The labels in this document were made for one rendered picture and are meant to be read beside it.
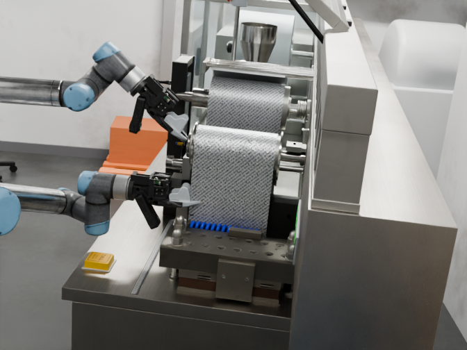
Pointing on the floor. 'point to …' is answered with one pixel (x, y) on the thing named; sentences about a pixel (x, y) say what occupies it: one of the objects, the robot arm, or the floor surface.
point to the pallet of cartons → (133, 146)
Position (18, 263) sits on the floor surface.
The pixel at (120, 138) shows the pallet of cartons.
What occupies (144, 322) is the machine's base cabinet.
